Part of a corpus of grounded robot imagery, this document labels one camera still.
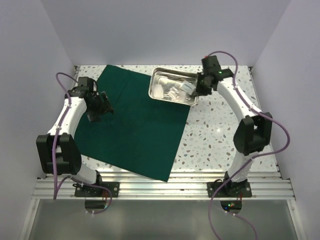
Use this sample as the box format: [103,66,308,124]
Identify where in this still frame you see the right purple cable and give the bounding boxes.
[206,50,291,240]

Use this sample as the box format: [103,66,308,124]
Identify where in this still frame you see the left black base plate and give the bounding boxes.
[72,181,120,198]

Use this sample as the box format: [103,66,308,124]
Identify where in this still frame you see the white gauze pad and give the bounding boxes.
[178,92,190,102]
[152,84,164,99]

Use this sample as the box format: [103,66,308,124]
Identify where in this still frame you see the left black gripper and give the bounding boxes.
[85,91,114,122]

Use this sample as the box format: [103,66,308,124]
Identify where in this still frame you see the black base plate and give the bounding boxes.
[72,181,120,198]
[206,179,253,198]

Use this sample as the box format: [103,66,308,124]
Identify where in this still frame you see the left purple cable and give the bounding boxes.
[52,72,113,216]

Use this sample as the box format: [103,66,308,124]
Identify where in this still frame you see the green surgical drape cloth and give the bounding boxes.
[74,65,190,182]

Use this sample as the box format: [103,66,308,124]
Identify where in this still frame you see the white labelled packet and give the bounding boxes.
[180,80,196,95]

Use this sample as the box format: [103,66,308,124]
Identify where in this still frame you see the purple cable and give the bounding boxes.
[52,72,113,216]
[206,50,291,240]

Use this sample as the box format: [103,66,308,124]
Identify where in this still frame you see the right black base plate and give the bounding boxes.
[206,179,253,198]

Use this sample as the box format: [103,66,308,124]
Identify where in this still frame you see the stainless steel tray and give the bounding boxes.
[148,67,199,106]

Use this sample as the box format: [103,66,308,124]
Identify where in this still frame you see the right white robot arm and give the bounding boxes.
[194,55,272,197]

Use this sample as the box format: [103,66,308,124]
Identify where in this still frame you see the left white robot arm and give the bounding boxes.
[36,77,114,197]

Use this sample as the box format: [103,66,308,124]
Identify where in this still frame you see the metal surgical scissors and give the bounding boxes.
[162,91,176,99]

